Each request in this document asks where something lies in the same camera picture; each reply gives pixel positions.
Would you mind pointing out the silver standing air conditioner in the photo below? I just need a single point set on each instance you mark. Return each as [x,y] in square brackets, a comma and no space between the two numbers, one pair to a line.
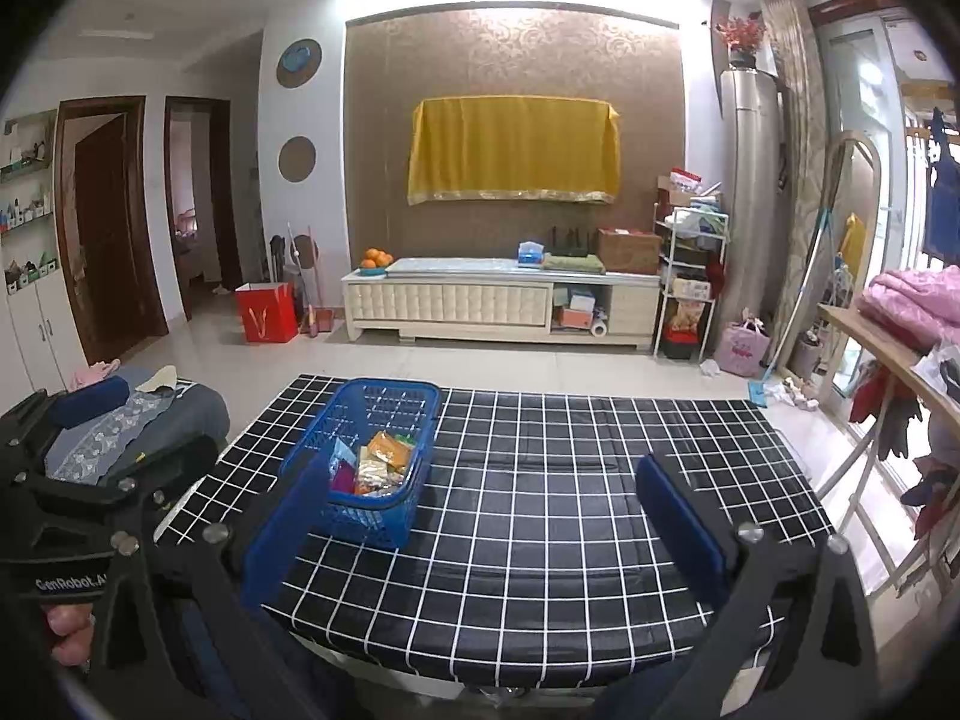
[752,153]

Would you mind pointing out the plate of oranges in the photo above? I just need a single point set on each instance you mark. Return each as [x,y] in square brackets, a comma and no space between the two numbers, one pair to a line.
[375,262]

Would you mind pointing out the black white grid tablecloth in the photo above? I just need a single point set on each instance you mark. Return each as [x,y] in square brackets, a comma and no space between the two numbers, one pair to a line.
[530,563]

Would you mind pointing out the brown cardboard box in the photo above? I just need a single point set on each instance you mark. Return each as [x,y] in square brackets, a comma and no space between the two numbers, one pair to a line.
[629,250]

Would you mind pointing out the left hand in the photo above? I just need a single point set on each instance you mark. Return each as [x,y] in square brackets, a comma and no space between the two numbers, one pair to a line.
[73,627]

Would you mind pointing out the grey queen print cover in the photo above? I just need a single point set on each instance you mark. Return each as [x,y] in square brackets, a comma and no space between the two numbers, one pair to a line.
[147,423]

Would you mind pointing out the red paper bag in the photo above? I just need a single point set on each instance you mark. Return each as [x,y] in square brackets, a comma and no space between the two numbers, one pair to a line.
[267,312]

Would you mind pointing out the magenta snack packet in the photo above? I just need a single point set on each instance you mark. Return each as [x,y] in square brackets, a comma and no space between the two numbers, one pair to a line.
[343,480]

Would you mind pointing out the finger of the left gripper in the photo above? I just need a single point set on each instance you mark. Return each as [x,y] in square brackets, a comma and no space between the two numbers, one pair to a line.
[169,471]
[30,427]

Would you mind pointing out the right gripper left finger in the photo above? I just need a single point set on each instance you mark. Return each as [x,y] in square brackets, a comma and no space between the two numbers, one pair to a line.
[276,524]

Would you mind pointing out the pink cloth on sofa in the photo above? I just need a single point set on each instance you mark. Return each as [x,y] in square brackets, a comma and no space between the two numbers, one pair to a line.
[94,373]

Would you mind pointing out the green folded cloth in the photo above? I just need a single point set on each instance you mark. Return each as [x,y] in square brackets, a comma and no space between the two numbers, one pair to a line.
[588,264]

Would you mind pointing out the blue tissue box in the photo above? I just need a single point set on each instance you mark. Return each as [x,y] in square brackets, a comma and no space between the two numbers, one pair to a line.
[530,253]

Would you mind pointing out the white metal shelf rack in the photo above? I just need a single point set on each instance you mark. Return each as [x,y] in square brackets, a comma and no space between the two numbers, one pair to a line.
[694,233]

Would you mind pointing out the pink tote bag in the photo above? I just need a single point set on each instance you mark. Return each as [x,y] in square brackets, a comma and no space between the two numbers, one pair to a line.
[742,346]

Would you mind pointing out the pink quilt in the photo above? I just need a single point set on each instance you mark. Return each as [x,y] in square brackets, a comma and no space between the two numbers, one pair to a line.
[921,305]

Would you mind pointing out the blue plastic basket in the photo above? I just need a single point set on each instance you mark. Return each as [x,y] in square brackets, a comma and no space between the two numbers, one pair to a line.
[359,409]

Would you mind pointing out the large blue cartoon snack bag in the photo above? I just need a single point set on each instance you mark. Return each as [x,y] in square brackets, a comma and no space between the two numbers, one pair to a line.
[342,454]

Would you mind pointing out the yellow cloth cover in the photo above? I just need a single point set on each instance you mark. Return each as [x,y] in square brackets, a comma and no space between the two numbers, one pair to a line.
[514,148]

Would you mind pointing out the red flower pot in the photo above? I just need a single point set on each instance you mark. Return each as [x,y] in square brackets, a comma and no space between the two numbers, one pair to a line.
[743,38]

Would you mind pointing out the cream TV cabinet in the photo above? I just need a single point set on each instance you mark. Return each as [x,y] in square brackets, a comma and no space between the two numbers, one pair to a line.
[501,300]

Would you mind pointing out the clear cracker pack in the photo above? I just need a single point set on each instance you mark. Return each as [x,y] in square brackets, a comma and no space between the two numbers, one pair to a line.
[373,477]

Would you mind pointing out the orange snack packet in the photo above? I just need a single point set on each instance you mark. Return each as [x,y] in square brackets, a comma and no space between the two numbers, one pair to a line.
[395,451]

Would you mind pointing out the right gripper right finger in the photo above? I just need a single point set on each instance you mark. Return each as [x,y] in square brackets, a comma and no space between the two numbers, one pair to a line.
[694,532]

